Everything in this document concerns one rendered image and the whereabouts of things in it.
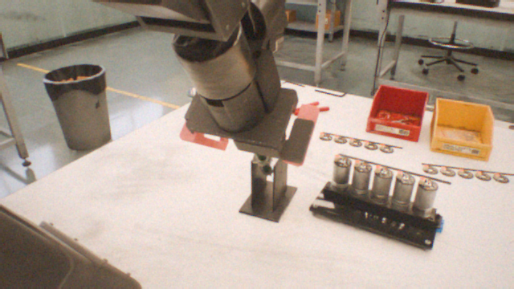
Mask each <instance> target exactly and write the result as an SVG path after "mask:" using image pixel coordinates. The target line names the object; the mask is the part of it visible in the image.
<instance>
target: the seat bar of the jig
mask: <svg viewBox="0 0 514 289"><path fill-rule="evenodd" d="M350 190H351V184H350V183H349V187H348V190H347V191H346V192H337V191H334V190H332V189H331V181H328V182H327V184H326V185H325V187H324V192H323V194H325V195H328V196H330V197H335V198H339V199H341V200H342V201H346V202H349V203H352V204H355V205H358V206H363V207H365V208H368V209H371V210H376V211H379V212H382V213H384V214H389V215H392V216H395V217H397V218H403V219H406V220H408V221H411V222H415V223H418V224H421V225H424V226H428V227H431V228H433V225H434V220H435V216H436V212H437V209H435V208H432V211H431V214H430V216H428V217H421V216H418V215H417V214H414V213H413V212H412V210H411V209H412V205H413V202H412V201H411V202H410V207H409V209H408V210H397V209H395V208H393V207H392V206H391V205H390V199H392V196H390V195H389V198H388V202H387V203H385V204H377V203H375V202H373V201H371V199H370V194H371V189H369V194H367V197H363V198H359V197H354V196H353V195H352V194H350V193H349V191H350Z"/></svg>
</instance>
